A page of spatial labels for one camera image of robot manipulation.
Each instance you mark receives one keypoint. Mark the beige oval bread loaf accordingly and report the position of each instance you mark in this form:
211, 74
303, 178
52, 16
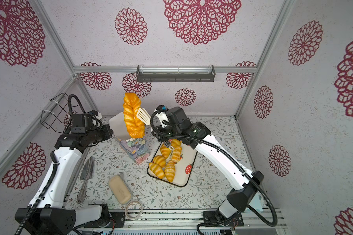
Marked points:
120, 189

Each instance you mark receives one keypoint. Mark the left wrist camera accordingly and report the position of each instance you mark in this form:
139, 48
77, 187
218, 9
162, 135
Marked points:
82, 123

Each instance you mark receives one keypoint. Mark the croissant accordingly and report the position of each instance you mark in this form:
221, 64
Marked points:
176, 154
175, 143
170, 171
157, 170
166, 150
160, 160

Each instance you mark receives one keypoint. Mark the black wall shelf rack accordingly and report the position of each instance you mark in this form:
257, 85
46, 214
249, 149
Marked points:
176, 75

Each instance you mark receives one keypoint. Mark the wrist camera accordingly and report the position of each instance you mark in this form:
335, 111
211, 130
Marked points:
82, 123
176, 115

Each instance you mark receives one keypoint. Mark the white strawberry tray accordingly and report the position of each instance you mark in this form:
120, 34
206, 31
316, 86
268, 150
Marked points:
183, 167

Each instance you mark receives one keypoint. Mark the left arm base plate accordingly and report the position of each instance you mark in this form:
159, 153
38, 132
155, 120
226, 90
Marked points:
111, 220

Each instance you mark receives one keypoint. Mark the black wire wall holder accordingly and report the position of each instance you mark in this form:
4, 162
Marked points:
58, 116

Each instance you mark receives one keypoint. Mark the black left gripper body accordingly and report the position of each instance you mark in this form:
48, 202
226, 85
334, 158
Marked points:
98, 135

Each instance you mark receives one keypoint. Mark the metal whisk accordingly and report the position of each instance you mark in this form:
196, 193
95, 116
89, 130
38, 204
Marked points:
86, 174

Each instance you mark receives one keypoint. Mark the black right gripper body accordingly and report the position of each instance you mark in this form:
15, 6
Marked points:
169, 133

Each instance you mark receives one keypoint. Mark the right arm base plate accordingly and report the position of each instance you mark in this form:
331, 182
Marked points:
215, 218

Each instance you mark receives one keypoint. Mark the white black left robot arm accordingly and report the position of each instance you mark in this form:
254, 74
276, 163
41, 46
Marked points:
45, 214

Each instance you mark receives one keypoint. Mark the clear tape roll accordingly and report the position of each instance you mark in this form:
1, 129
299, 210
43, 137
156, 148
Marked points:
134, 210

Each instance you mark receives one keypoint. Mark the floral white paper bag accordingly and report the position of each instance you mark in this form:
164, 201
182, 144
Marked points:
137, 148

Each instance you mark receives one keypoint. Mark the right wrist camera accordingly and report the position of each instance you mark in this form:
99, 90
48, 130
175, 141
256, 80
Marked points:
176, 115

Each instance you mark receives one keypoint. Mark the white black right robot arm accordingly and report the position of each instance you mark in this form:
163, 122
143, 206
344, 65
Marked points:
245, 183

